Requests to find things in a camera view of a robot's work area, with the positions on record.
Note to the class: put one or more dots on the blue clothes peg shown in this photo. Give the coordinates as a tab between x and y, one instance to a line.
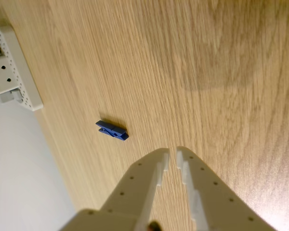
113	131

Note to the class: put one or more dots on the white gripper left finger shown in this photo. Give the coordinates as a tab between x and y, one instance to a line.
125	192

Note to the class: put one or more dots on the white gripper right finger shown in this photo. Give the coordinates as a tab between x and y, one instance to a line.
214	204

